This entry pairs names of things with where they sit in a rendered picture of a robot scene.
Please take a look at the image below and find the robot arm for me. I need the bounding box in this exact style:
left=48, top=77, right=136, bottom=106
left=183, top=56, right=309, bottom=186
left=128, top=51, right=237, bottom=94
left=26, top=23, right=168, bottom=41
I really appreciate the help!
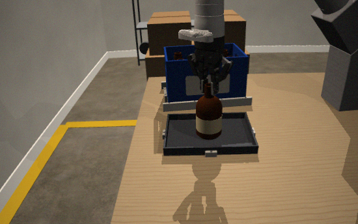
left=178, top=0, right=349, bottom=42

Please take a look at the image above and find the dark blue crate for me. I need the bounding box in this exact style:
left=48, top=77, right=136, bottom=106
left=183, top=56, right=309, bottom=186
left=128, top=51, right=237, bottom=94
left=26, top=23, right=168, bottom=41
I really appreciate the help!
left=164, top=43, right=247, bottom=102

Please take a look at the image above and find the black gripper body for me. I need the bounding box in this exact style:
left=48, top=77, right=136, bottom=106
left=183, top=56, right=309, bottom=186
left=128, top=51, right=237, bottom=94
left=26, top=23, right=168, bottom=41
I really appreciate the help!
left=195, top=36, right=225, bottom=69

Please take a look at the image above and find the brown glass bottle with cream label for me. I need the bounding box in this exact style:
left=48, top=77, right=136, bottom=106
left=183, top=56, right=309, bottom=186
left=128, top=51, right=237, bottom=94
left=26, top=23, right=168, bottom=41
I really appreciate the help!
left=196, top=83, right=223, bottom=140

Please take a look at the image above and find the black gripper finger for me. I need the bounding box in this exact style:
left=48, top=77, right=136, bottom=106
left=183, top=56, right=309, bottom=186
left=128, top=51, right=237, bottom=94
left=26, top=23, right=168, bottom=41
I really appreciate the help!
left=187, top=53, right=209, bottom=93
left=208, top=57, right=234, bottom=96

